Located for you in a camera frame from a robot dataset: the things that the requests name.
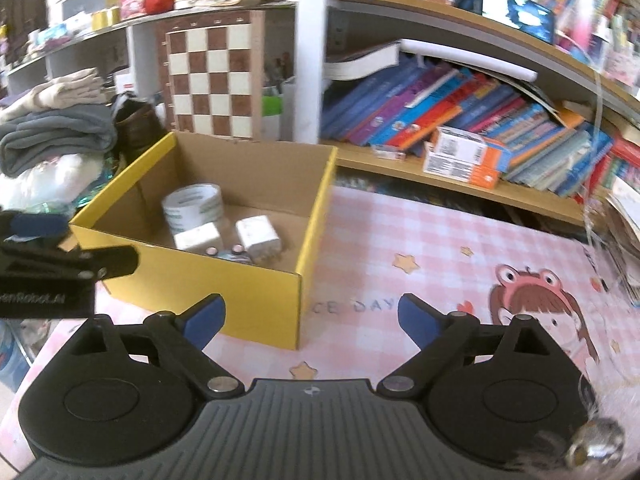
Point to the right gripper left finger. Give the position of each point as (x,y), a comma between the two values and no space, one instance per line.
(180,340)

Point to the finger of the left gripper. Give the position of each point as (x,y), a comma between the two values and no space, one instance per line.
(94,264)
(25,227)

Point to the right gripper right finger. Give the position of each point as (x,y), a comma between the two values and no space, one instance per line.
(442,340)

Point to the white tape roll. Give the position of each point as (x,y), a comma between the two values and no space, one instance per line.
(193,206)

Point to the white foam block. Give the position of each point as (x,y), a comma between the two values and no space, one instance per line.
(204,239)

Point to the white plug charger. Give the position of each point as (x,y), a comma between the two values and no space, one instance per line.
(258,237)

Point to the blue toy car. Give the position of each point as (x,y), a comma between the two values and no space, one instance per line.
(236,253)

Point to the pink cartoon desk mat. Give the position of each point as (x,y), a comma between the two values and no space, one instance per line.
(361,251)

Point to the iridescent green wrapping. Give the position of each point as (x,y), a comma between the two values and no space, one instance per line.
(72,181)

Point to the grey folded cloth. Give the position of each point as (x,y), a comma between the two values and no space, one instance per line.
(28,140)

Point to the yellow cardboard box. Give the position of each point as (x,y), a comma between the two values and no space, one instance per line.
(289,183)

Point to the beige folded cloth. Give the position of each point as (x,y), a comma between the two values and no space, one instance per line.
(81,87)

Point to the lower orange white carton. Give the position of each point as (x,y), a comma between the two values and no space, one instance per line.
(455,169)

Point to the orange white carton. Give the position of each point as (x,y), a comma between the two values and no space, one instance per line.
(455,169)
(472,148)

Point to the upper orange white carton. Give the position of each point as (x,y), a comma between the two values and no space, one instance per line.
(472,148)

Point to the small red white box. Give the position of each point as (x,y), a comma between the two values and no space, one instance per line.
(387,152)

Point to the stack of papers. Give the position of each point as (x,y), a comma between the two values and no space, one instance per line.
(614,215)

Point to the row of leaning books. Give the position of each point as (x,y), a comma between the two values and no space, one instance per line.
(561,149)

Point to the brown chessboard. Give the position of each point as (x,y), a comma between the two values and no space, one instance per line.
(211,72)

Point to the wooden bookshelf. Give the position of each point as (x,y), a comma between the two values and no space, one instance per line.
(300,35)

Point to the blue picture tablet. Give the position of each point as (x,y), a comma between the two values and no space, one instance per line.
(524,15)

